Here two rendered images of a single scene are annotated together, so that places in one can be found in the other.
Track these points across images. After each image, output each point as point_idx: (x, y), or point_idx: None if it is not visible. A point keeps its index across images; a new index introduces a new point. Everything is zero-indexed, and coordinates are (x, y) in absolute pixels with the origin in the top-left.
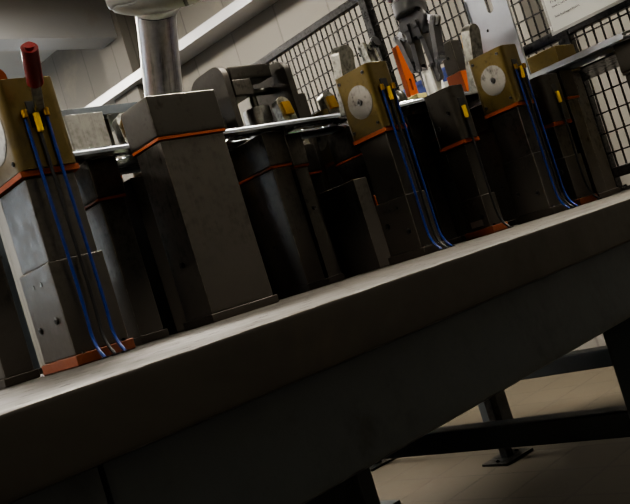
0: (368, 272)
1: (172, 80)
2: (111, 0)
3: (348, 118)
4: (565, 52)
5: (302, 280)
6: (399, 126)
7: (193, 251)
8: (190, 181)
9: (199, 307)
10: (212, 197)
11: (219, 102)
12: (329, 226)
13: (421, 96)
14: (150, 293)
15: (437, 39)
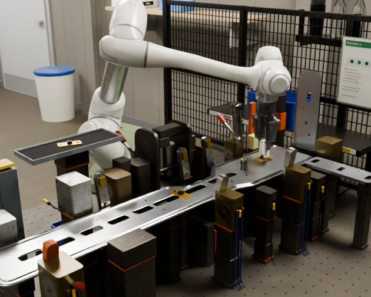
0: (201, 285)
1: (122, 75)
2: (102, 56)
3: (215, 211)
4: (336, 146)
5: (169, 278)
6: (239, 230)
7: None
8: (133, 286)
9: None
10: (141, 290)
11: (150, 149)
12: (188, 233)
13: (255, 138)
14: None
15: (274, 132)
